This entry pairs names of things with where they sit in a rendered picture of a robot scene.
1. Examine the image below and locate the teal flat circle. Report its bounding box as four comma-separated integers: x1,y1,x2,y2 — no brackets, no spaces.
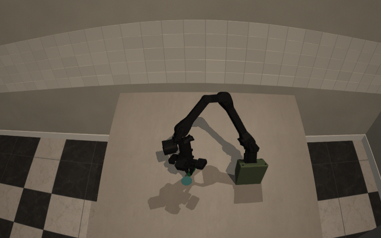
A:
181,177,192,185

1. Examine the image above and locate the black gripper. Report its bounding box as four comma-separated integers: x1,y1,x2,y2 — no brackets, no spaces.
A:
168,149,207,175

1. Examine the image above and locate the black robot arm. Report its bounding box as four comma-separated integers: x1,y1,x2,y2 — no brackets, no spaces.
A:
162,92,259,171

